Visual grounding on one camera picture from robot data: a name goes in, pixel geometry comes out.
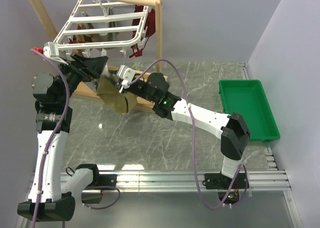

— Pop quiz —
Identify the brown patterned underwear hanging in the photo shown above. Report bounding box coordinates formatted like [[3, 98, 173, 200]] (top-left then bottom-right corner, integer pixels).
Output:
[[68, 24, 93, 44]]

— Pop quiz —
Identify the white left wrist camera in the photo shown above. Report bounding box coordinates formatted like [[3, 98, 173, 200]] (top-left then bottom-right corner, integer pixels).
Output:
[[31, 42, 67, 64]]

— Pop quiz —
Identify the dark red underwear hanging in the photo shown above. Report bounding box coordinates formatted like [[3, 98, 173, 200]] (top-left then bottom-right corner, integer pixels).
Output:
[[129, 4, 156, 58]]

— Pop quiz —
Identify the aluminium mounting rail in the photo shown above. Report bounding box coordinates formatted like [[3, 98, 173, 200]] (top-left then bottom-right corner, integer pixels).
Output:
[[14, 169, 305, 228]]

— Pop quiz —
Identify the wooden drying rack frame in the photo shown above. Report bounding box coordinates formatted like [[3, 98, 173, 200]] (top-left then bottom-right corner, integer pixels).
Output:
[[22, 0, 169, 114]]

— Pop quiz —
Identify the green plastic bin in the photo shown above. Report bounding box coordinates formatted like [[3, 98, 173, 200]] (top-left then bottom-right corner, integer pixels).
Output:
[[218, 79, 281, 141]]

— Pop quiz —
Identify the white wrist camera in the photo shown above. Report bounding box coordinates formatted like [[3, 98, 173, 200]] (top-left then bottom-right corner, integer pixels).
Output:
[[31, 42, 67, 64], [116, 65, 136, 89]]

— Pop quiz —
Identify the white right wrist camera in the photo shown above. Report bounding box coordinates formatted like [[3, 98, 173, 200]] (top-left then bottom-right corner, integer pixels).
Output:
[[116, 65, 136, 89]]

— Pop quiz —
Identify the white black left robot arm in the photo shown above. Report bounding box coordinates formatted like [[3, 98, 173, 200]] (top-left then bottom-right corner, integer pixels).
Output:
[[17, 54, 108, 223]]

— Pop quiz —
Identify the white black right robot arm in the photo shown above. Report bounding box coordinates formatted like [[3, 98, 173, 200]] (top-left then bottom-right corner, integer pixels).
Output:
[[112, 70, 251, 190]]

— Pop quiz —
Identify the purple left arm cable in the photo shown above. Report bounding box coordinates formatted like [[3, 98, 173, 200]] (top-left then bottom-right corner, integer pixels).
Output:
[[29, 49, 122, 228]]

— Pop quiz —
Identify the grey underwear hanging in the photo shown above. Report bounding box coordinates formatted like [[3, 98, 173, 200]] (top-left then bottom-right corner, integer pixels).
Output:
[[85, 21, 120, 43]]

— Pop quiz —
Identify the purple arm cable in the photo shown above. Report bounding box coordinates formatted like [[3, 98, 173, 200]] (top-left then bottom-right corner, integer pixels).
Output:
[[126, 58, 250, 211], [29, 49, 122, 228]]

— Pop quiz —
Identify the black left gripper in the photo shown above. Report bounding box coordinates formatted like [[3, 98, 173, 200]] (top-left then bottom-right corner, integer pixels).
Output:
[[55, 52, 108, 105]]

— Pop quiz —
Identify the white plastic clip hanger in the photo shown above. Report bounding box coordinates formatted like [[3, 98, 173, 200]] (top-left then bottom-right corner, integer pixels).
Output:
[[54, 0, 156, 58]]

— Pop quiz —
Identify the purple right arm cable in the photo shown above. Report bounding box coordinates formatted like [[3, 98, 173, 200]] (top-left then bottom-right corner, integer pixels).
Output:
[[126, 58, 250, 211]]

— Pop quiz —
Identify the tan underwear with white waistband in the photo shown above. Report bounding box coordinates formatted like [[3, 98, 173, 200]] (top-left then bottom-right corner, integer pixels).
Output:
[[96, 65, 137, 115]]

